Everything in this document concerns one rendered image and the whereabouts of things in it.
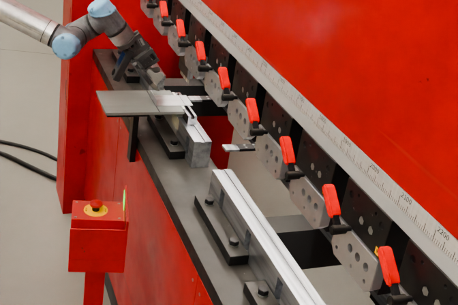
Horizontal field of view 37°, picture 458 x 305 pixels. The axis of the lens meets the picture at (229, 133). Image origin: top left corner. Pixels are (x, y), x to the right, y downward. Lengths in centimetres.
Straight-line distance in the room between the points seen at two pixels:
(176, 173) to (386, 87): 109
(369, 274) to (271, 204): 254
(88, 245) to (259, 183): 209
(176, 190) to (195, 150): 17
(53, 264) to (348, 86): 213
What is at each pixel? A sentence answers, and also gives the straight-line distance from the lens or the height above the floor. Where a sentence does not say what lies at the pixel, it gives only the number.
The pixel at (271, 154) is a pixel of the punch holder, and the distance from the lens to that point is 158.
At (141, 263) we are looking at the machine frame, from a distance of 237.
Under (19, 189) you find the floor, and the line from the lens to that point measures 369.
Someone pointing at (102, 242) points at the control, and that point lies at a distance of 198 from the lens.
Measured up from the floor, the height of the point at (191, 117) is 99.
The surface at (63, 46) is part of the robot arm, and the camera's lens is 204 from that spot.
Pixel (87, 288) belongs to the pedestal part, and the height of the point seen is 55.
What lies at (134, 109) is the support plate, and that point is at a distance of 223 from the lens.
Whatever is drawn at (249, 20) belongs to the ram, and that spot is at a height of 146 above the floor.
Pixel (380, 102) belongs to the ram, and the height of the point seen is 151.
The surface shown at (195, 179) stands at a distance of 212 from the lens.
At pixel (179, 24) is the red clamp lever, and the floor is 131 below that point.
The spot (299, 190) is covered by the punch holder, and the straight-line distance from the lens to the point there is 146.
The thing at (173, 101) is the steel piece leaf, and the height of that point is 100.
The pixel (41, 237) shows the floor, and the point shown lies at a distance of 333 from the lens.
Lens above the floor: 192
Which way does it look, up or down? 25 degrees down
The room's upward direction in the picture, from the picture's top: 9 degrees clockwise
